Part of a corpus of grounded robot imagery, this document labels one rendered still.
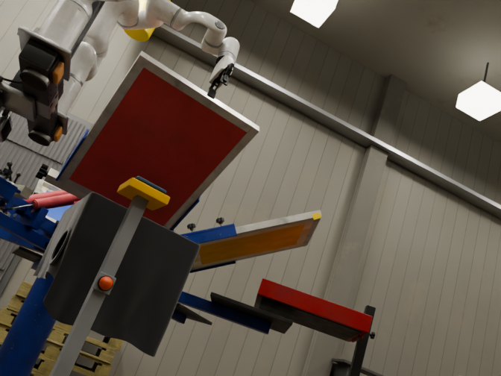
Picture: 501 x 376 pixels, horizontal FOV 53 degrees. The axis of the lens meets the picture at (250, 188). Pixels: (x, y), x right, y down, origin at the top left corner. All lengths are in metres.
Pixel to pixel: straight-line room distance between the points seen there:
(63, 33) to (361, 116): 6.81
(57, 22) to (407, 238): 6.83
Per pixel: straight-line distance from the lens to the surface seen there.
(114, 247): 1.52
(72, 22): 1.53
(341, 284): 6.94
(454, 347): 8.14
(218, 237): 2.73
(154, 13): 2.16
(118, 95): 2.18
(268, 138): 7.13
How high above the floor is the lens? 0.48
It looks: 22 degrees up
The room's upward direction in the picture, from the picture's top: 21 degrees clockwise
